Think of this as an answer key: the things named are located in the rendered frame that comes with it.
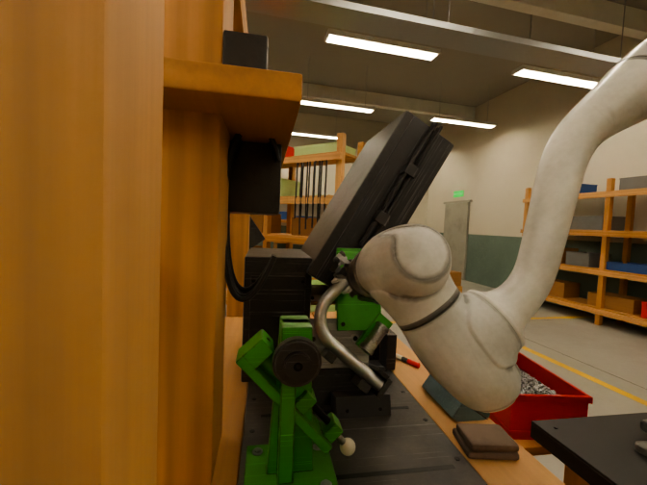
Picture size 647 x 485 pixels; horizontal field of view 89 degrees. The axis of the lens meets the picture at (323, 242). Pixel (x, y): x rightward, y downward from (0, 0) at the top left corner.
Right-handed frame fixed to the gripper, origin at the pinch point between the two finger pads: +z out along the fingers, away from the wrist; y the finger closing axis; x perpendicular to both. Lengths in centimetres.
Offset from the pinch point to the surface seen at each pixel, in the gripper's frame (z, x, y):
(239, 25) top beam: -1, -28, 68
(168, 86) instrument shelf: -37, 7, 38
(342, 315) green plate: 4.3, 5.1, -5.7
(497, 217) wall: 589, -517, -221
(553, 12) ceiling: 229, -520, 24
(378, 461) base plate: -12.9, 21.9, -25.9
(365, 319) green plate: 4.3, 1.5, -10.7
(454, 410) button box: -3.4, 3.0, -37.7
